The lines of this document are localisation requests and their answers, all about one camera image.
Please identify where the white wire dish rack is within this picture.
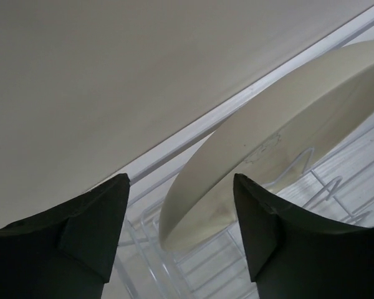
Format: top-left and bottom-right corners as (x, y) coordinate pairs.
(103, 1), (374, 298)

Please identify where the cream white plate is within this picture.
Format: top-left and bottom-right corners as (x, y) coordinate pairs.
(158, 40), (374, 252)

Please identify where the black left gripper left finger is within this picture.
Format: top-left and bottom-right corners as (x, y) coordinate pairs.
(0, 174), (130, 298)

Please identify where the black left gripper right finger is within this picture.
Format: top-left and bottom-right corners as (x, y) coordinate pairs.
(233, 174), (374, 298)

